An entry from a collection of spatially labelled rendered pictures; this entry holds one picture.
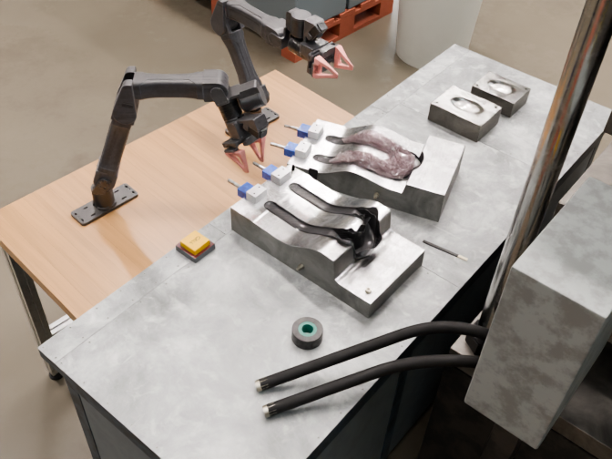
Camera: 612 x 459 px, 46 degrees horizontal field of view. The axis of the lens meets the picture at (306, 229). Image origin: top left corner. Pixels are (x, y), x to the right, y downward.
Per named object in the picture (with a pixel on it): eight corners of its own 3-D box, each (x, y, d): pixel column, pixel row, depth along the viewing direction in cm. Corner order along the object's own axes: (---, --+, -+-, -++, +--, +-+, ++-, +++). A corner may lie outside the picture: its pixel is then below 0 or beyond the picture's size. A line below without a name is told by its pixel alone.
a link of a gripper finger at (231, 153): (267, 164, 201) (254, 133, 197) (249, 176, 197) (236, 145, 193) (251, 164, 206) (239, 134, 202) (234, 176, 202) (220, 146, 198)
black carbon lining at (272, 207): (260, 211, 208) (260, 187, 202) (296, 184, 217) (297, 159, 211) (356, 270, 193) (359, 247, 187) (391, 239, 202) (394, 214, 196)
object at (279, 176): (247, 173, 221) (247, 159, 217) (259, 165, 224) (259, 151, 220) (280, 192, 215) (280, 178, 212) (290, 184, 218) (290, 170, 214)
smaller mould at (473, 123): (427, 119, 255) (430, 102, 250) (449, 101, 264) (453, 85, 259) (476, 143, 247) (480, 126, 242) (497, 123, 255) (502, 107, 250)
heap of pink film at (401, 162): (325, 166, 226) (327, 146, 220) (345, 135, 238) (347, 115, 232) (404, 189, 219) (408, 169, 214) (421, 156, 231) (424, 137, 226)
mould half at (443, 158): (286, 177, 230) (287, 149, 223) (316, 131, 248) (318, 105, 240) (438, 222, 218) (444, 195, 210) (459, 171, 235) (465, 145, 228)
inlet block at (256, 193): (222, 190, 215) (222, 177, 211) (234, 182, 218) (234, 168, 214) (255, 211, 209) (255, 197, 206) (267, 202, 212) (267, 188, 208)
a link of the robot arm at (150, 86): (228, 66, 191) (111, 66, 190) (227, 85, 185) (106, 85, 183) (230, 104, 200) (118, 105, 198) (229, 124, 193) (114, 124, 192)
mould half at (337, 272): (230, 229, 213) (229, 195, 203) (289, 186, 227) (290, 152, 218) (368, 318, 191) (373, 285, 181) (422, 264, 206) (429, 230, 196)
